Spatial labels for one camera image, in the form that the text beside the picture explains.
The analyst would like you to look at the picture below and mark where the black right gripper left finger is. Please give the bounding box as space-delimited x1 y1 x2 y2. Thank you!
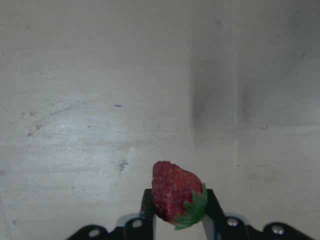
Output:
124 189 156 240

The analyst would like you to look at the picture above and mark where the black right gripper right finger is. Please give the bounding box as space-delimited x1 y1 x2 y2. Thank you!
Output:
202 189 251 240

